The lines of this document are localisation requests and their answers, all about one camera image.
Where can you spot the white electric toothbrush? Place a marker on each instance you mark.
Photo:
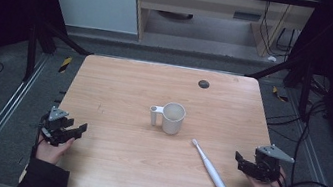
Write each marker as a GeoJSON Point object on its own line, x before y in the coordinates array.
{"type": "Point", "coordinates": [214, 174]}

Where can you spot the black metal stand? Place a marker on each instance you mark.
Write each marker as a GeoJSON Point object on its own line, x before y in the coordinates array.
{"type": "Point", "coordinates": [31, 52]}
{"type": "Point", "coordinates": [305, 92]}

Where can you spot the person's left hand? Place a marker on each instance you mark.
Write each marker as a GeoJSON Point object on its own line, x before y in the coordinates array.
{"type": "Point", "coordinates": [49, 152]}

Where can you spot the yellow black hazard tape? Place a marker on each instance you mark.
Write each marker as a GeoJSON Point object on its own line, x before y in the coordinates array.
{"type": "Point", "coordinates": [279, 95]}
{"type": "Point", "coordinates": [65, 64]}

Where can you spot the small white floor object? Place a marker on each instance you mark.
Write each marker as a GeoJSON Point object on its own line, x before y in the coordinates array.
{"type": "Point", "coordinates": [271, 59]}

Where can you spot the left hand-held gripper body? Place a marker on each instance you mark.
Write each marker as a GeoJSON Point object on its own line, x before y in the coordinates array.
{"type": "Point", "coordinates": [55, 128]}

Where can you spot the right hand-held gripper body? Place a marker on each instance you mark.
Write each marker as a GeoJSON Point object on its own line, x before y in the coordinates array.
{"type": "Point", "coordinates": [267, 165]}

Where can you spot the dark round table grommet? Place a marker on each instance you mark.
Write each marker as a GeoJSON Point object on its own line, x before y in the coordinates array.
{"type": "Point", "coordinates": [203, 84]}

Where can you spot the wooden desk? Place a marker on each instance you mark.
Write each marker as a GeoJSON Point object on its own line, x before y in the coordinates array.
{"type": "Point", "coordinates": [202, 6]}

